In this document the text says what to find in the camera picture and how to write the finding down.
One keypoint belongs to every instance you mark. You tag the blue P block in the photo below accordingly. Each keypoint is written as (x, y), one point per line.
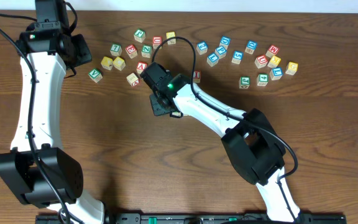
(221, 52)

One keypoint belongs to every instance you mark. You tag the red I block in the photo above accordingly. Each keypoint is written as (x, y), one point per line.
(196, 76)

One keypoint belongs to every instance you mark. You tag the green V block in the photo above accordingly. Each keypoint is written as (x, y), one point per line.
(95, 75)

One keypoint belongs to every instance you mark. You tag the green J block right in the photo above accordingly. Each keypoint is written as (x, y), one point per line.
(244, 82)

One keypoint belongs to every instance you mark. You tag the green Z block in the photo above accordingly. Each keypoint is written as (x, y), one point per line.
(146, 51)

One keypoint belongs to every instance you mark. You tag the blue 2 block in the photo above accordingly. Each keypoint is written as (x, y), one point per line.
(202, 47)

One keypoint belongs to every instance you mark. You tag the blue D block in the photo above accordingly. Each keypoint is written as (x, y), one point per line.
(225, 41)

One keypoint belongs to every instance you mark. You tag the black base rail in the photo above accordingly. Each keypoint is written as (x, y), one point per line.
(248, 218)

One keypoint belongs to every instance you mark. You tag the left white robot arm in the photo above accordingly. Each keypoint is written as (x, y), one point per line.
(36, 169)

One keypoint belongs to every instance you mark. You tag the yellow K block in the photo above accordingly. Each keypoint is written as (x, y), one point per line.
(274, 62)

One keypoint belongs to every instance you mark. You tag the green 7 block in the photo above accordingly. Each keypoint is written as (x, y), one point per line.
(116, 50)

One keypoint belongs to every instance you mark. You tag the red-sided wooden block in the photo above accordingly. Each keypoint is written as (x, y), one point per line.
(133, 79)

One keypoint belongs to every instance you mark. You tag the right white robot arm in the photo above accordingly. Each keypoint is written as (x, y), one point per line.
(254, 149)

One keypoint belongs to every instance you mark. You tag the blue L block right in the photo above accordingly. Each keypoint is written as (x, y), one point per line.
(276, 73)

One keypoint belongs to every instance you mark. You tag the yellow G block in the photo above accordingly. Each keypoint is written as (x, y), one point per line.
(291, 68)

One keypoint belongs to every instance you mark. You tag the green 4 block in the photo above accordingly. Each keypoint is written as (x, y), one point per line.
(262, 79)

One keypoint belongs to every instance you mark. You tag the red A block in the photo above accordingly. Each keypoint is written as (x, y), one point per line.
(141, 66)

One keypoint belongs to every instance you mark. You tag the yellow block top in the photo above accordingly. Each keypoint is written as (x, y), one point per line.
(171, 35)

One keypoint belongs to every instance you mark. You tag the blue l block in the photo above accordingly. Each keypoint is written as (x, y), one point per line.
(276, 73)
(212, 59)

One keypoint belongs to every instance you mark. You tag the red U block right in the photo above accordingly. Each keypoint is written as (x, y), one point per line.
(261, 61)

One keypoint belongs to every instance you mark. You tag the red E block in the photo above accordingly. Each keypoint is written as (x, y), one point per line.
(131, 51)

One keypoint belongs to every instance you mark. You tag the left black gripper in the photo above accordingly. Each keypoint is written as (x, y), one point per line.
(81, 50)

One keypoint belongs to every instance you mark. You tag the red u block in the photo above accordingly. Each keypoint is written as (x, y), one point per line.
(156, 41)
(261, 61)

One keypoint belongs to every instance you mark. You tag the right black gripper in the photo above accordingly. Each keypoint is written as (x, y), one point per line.
(156, 109)

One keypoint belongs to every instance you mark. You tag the red U block top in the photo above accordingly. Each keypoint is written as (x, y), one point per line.
(156, 41)

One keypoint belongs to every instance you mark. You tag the yellow block beside left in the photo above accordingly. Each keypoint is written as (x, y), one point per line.
(119, 63)

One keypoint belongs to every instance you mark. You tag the green j block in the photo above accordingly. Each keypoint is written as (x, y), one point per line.
(244, 82)
(139, 35)

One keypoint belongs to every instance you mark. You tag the green J block top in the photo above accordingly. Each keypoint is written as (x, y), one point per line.
(139, 35)

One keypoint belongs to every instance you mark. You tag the red M block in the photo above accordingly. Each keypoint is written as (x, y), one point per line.
(271, 51)

